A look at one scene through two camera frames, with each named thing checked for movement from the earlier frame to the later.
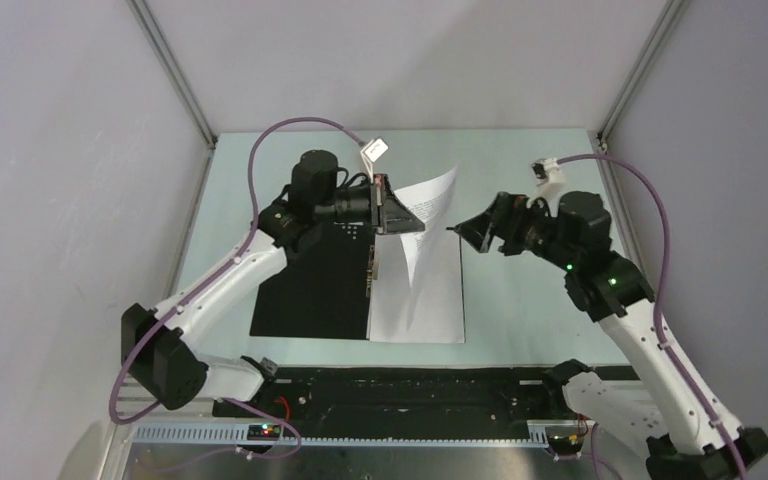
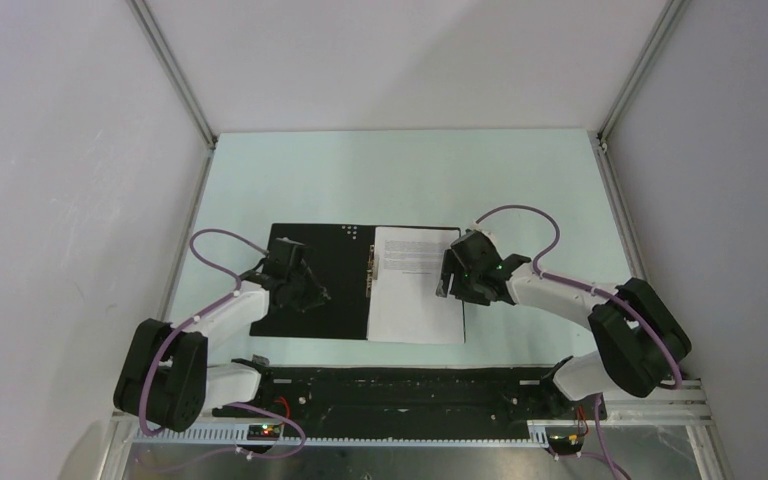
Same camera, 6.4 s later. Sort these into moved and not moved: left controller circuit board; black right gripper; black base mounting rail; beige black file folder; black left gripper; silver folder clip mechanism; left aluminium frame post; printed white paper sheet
Moved: printed white paper sheet; black left gripper; black right gripper
Not moved: left aluminium frame post; silver folder clip mechanism; black base mounting rail; left controller circuit board; beige black file folder
